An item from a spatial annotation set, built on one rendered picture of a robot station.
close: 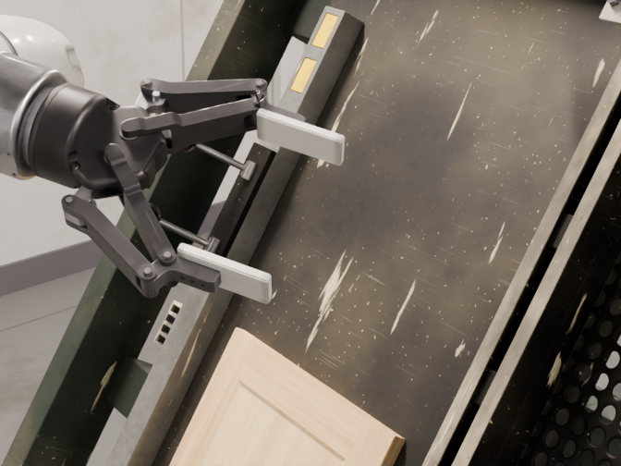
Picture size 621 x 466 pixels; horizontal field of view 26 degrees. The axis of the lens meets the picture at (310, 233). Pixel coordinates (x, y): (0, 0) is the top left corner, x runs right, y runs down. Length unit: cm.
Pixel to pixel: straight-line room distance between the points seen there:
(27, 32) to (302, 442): 73
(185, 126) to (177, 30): 473
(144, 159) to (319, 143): 13
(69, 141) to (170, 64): 475
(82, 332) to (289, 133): 115
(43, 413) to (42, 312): 315
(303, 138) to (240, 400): 85
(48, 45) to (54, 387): 103
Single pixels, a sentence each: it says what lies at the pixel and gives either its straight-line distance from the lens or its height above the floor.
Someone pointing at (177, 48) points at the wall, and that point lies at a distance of 576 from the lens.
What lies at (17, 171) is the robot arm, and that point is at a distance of 104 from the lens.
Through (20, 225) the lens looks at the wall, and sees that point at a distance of 547.
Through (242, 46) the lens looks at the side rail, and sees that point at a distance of 212.
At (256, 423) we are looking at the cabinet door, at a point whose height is 123.
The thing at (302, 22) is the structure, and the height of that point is 166.
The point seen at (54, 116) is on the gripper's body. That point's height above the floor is 181.
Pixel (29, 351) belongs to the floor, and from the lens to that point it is 498.
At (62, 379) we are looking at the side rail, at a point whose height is 114.
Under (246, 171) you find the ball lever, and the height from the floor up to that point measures 150.
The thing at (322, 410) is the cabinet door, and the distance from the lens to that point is 169.
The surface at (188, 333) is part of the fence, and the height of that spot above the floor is 128.
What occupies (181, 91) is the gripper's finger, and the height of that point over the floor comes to 182.
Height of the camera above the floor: 207
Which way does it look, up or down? 20 degrees down
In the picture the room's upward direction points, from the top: straight up
